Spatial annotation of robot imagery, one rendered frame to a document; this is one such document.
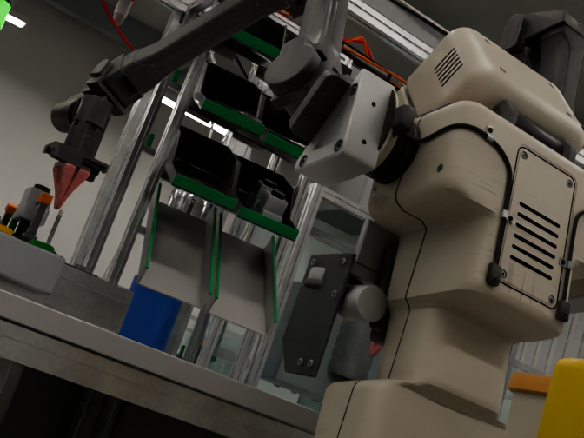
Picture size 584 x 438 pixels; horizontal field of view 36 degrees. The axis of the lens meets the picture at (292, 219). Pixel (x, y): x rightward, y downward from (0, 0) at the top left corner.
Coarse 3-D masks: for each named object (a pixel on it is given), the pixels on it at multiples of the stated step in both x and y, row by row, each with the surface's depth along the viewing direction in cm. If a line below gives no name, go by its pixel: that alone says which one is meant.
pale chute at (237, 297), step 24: (216, 240) 185; (240, 240) 195; (216, 264) 177; (240, 264) 188; (264, 264) 193; (216, 288) 171; (240, 288) 182; (264, 288) 186; (216, 312) 172; (240, 312) 176; (264, 312) 180
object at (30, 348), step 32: (0, 320) 107; (0, 352) 107; (32, 352) 109; (64, 352) 110; (96, 384) 112; (128, 384) 115; (160, 384) 116; (192, 416) 118; (224, 416) 122; (256, 416) 123
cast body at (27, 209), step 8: (40, 184) 163; (24, 192) 165; (32, 192) 162; (40, 192) 162; (48, 192) 164; (24, 200) 162; (32, 200) 162; (24, 208) 160; (32, 208) 160; (48, 208) 163; (16, 216) 163; (24, 216) 160; (32, 216) 160; (40, 224) 161
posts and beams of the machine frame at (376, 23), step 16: (160, 0) 293; (176, 0) 293; (192, 0) 296; (352, 0) 267; (288, 16) 293; (352, 16) 270; (368, 16) 269; (384, 32) 272; (400, 32) 275; (400, 48) 278; (416, 48) 278; (272, 96) 310; (576, 160) 313
